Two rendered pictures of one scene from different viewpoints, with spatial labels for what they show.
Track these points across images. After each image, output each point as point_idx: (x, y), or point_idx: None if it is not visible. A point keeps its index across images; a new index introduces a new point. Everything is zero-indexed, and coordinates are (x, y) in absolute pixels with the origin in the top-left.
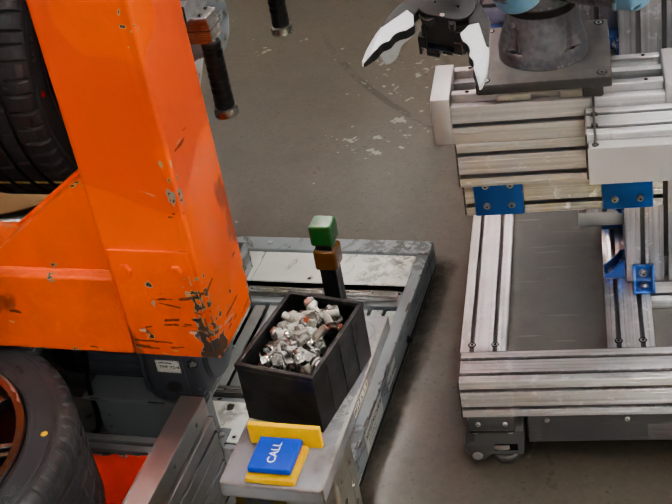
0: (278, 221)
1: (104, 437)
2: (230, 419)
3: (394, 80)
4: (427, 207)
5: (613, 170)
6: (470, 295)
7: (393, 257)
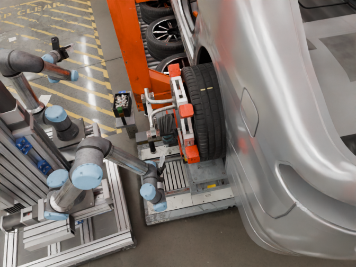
0: (207, 236)
1: None
2: (168, 150)
3: None
4: (161, 256)
5: None
6: (117, 175)
7: (154, 212)
